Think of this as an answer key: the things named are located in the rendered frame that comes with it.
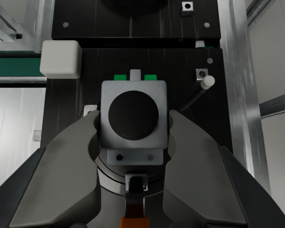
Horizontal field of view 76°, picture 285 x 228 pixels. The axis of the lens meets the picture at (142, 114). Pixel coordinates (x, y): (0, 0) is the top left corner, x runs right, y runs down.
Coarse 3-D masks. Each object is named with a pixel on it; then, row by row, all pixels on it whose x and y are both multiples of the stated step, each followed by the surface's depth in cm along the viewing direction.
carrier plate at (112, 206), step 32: (96, 64) 25; (128, 64) 25; (160, 64) 25; (192, 64) 25; (64, 96) 24; (224, 96) 24; (64, 128) 23; (224, 128) 23; (96, 224) 21; (160, 224) 21
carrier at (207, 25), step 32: (64, 0) 27; (96, 0) 27; (128, 0) 26; (160, 0) 27; (192, 0) 27; (64, 32) 26; (96, 32) 26; (128, 32) 26; (160, 32) 26; (192, 32) 26
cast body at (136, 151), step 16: (112, 96) 12; (128, 96) 11; (144, 96) 11; (160, 96) 12; (112, 112) 11; (128, 112) 11; (144, 112) 11; (160, 112) 12; (112, 128) 11; (128, 128) 10; (144, 128) 10; (160, 128) 12; (112, 144) 11; (128, 144) 11; (144, 144) 11; (160, 144) 11; (112, 160) 14; (128, 160) 14; (144, 160) 14; (160, 160) 14
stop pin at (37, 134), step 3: (33, 132) 23; (36, 132) 23; (39, 132) 23; (33, 135) 23; (36, 135) 23; (39, 135) 23; (33, 138) 23; (36, 138) 23; (39, 138) 23; (36, 141) 23; (39, 141) 23
